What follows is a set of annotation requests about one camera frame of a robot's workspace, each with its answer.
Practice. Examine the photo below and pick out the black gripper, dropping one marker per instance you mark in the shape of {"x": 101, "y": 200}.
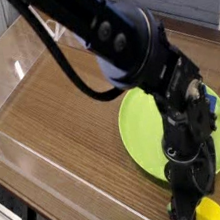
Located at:
{"x": 191, "y": 181}

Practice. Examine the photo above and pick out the yellow toy banana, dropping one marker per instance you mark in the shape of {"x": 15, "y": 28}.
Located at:
{"x": 208, "y": 210}

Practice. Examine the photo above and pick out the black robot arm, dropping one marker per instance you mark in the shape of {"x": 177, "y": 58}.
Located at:
{"x": 136, "y": 53}

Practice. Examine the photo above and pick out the green plate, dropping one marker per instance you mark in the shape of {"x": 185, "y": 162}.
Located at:
{"x": 141, "y": 131}

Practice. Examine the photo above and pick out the blue star-shaped block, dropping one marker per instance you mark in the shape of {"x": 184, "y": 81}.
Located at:
{"x": 212, "y": 99}

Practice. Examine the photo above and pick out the clear acrylic front wall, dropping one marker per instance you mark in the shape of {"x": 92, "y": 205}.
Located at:
{"x": 53, "y": 190}

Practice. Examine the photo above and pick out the clear acrylic corner bracket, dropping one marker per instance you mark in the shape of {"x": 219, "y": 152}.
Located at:
{"x": 55, "y": 29}

